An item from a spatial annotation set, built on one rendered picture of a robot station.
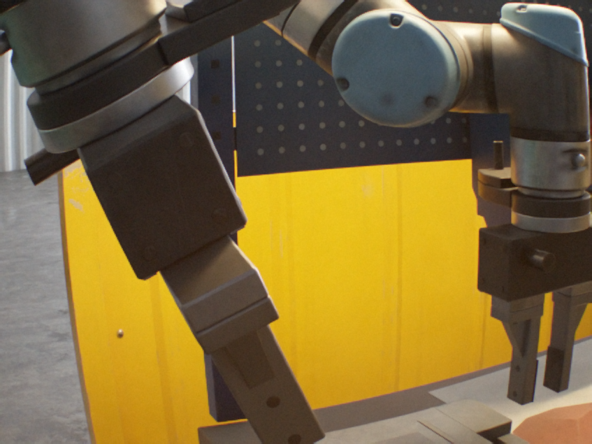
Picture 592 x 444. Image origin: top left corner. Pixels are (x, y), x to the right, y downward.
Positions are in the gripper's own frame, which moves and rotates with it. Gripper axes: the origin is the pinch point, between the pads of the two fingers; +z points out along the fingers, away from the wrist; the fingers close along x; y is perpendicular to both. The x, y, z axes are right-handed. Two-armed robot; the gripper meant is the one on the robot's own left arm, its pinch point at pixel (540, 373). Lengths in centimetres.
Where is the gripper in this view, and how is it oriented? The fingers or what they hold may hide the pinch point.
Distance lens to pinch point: 76.1
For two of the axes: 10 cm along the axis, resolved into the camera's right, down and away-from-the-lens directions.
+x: 9.3, -1.0, 3.6
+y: 3.7, 1.6, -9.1
